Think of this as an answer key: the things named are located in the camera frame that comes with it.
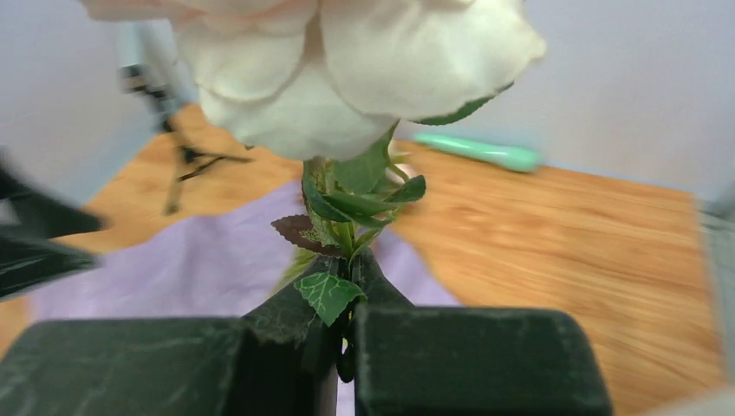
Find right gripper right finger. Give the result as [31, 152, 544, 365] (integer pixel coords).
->
[351, 253, 614, 415]

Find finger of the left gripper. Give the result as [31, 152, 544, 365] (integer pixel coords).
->
[1, 154, 104, 302]

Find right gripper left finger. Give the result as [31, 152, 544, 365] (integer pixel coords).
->
[1, 285, 339, 415]

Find pink and purple wrapping paper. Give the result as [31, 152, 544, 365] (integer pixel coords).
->
[29, 180, 460, 416]

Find teal cylindrical handle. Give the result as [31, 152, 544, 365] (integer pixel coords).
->
[413, 133, 543, 173]

